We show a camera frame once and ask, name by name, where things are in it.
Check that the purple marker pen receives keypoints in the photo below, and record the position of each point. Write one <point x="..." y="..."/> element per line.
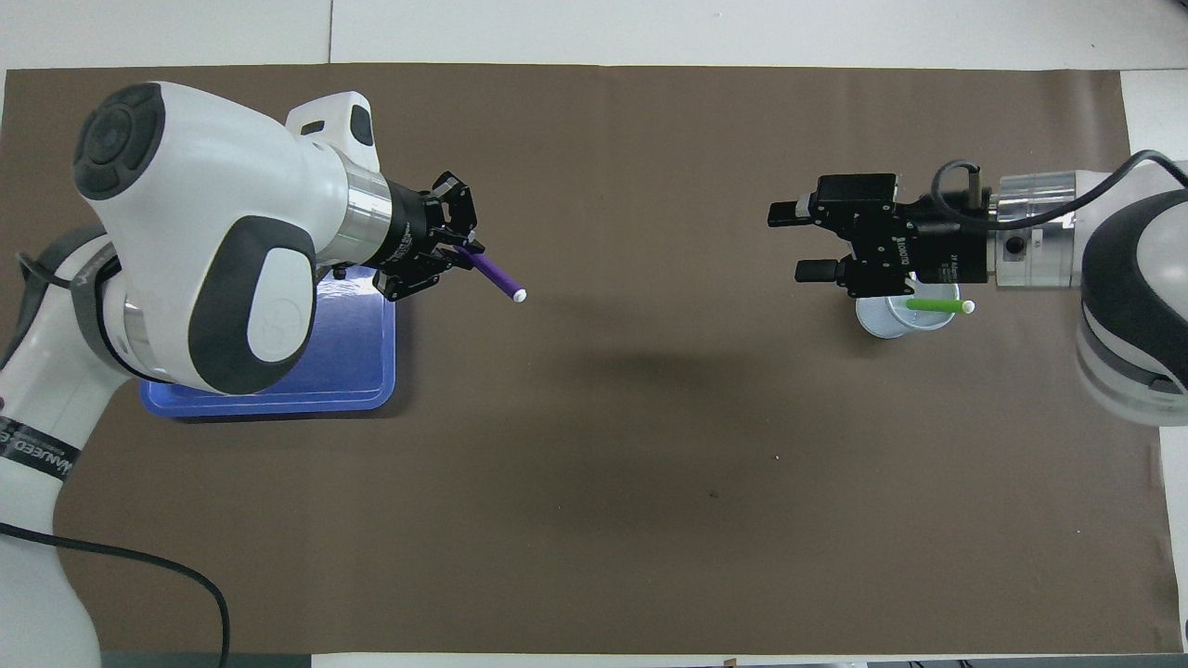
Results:
<point x="492" y="274"/>

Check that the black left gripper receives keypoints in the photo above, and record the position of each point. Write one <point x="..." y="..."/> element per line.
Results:
<point x="413" y="232"/>

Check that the clear plastic cup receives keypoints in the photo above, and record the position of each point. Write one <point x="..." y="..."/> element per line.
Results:
<point x="877" y="320"/>

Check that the brown paper table mat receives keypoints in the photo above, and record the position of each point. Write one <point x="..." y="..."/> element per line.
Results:
<point x="594" y="482"/>

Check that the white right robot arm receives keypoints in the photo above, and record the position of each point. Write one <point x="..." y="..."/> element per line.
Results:
<point x="1132" y="297"/>

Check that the blue plastic tray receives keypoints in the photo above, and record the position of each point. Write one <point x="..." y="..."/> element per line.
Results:
<point x="353" y="353"/>

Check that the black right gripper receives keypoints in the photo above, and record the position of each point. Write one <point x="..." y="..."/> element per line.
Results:
<point x="928" y="246"/>

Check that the green marker pen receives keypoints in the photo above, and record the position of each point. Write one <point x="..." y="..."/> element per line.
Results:
<point x="933" y="304"/>

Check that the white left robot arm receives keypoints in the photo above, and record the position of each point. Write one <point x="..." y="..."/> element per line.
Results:
<point x="204" y="213"/>

